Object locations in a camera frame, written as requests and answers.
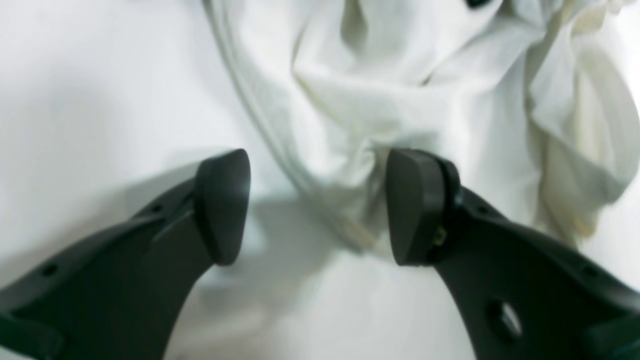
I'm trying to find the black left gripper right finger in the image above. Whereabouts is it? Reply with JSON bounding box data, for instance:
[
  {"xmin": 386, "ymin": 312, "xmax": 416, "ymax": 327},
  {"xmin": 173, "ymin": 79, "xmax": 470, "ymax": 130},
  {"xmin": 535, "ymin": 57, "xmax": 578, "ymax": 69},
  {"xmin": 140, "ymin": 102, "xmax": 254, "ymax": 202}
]
[{"xmin": 385, "ymin": 148, "xmax": 640, "ymax": 360}]

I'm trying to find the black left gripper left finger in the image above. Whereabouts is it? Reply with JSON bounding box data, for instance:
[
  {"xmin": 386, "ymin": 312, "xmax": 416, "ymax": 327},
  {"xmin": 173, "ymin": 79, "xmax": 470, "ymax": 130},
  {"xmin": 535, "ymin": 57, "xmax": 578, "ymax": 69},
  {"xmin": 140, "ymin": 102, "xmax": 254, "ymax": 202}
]
[{"xmin": 0, "ymin": 149, "xmax": 251, "ymax": 360}]

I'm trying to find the white t-shirt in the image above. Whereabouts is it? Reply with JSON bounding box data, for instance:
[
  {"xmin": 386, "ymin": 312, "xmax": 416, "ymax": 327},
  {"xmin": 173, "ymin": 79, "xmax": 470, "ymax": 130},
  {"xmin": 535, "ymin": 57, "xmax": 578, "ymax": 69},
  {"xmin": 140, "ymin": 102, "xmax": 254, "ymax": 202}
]
[{"xmin": 205, "ymin": 0, "xmax": 639, "ymax": 252}]

